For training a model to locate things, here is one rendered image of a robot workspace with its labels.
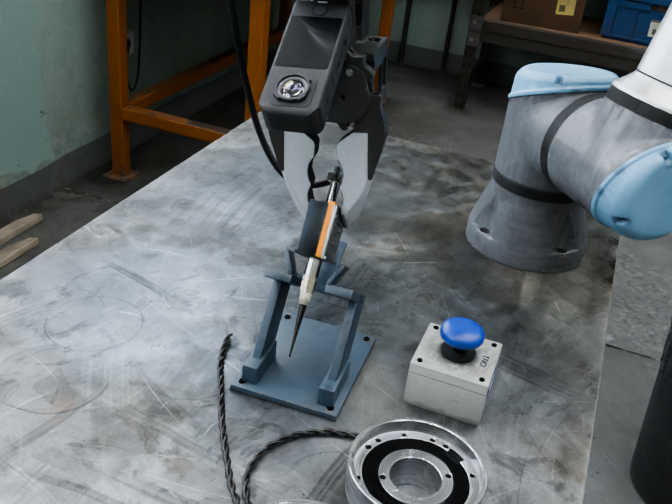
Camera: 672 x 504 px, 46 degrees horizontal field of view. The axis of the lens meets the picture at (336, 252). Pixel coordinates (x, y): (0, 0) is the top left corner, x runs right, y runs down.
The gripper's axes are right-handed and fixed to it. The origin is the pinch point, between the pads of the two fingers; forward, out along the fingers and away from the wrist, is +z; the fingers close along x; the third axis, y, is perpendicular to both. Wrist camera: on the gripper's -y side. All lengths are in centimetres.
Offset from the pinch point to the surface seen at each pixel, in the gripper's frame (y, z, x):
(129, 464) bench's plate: -18.0, 14.6, 11.2
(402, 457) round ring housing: -12.9, 13.8, -9.4
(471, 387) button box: -3.6, 13.2, -13.8
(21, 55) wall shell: 149, 31, 134
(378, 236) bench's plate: 27.1, 15.4, 0.2
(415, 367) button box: -2.9, 12.4, -8.8
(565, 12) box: 328, 43, -30
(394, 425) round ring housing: -10.3, 13.0, -8.3
